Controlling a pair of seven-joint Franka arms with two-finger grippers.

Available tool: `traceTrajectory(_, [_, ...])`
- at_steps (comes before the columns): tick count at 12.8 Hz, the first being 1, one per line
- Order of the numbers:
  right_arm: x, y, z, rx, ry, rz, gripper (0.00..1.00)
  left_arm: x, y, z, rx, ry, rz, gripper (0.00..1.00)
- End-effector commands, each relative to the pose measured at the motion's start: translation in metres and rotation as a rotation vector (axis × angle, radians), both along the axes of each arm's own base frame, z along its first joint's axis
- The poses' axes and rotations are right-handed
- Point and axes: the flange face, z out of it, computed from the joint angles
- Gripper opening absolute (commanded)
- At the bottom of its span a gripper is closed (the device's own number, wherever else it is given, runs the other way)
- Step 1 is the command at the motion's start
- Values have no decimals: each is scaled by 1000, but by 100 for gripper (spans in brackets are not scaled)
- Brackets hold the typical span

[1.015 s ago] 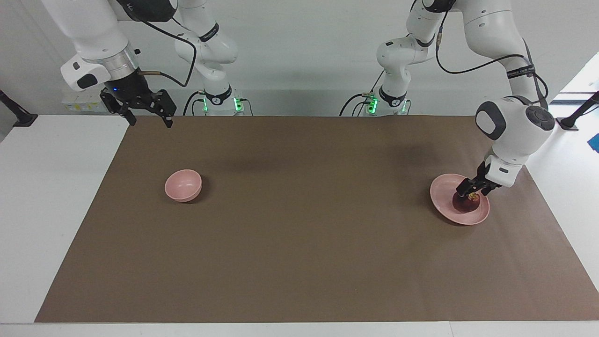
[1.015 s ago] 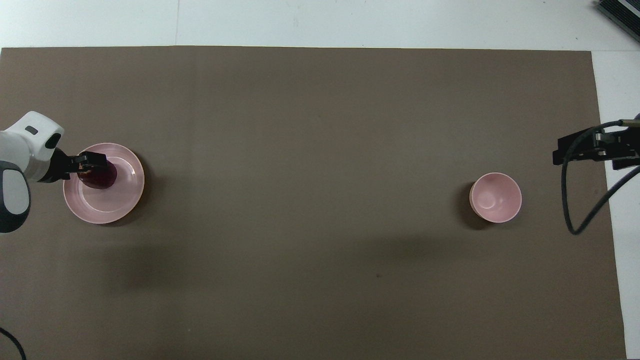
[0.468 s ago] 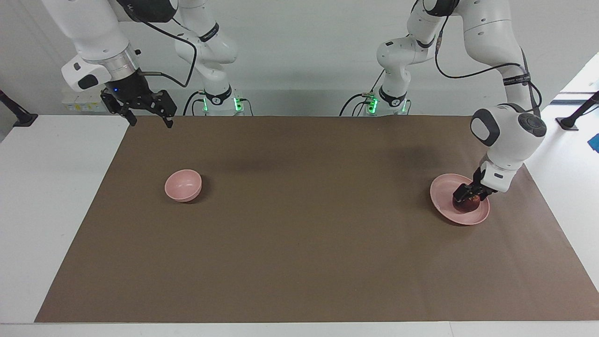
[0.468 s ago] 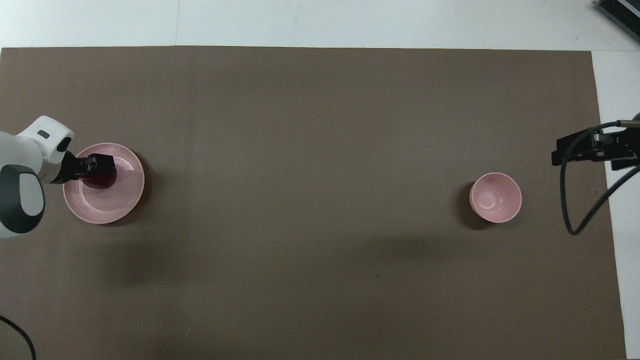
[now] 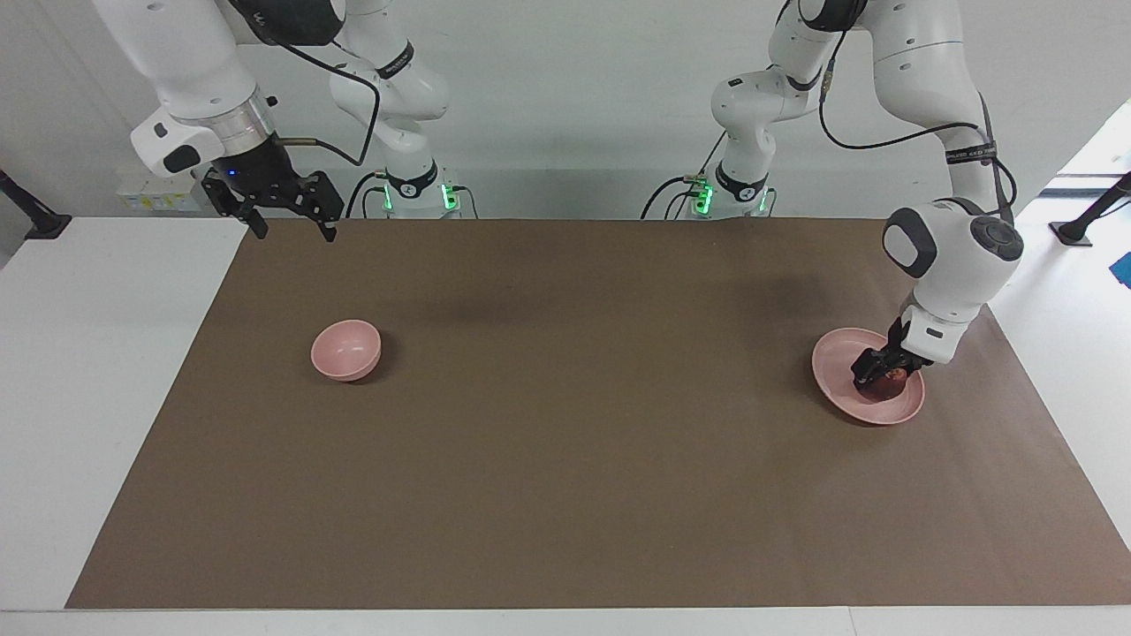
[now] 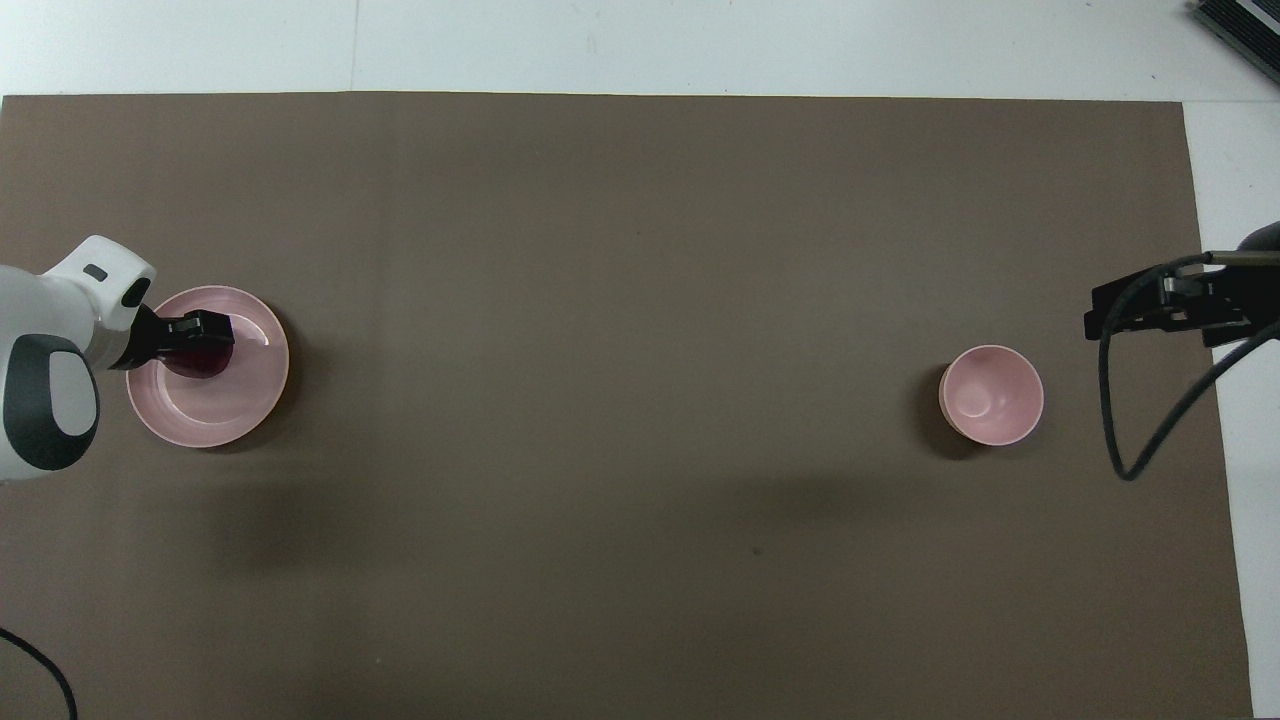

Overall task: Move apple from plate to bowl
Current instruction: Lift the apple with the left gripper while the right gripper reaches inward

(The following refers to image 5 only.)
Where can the white power strip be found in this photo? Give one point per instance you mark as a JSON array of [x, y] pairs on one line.
[[146, 199]]

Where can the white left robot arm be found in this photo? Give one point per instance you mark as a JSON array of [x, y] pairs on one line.
[[928, 79]]

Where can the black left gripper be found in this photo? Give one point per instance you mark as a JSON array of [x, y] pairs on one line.
[[903, 349]]

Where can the pink plate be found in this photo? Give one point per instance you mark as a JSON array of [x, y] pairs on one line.
[[835, 367]]

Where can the blue object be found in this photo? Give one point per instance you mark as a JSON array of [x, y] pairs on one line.
[[1124, 269]]

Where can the dark red apple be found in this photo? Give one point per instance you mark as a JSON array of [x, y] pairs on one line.
[[886, 390]]

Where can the brown table mat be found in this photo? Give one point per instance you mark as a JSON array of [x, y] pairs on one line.
[[574, 424]]

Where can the black stand with foot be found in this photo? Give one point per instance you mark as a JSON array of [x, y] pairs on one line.
[[1074, 231], [44, 225]]

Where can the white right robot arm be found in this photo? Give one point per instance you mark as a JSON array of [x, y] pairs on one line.
[[190, 62]]

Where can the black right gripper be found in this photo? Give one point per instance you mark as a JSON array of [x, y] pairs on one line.
[[265, 181]]

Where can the pink bowl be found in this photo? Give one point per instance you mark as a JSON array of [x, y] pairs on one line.
[[345, 352]]

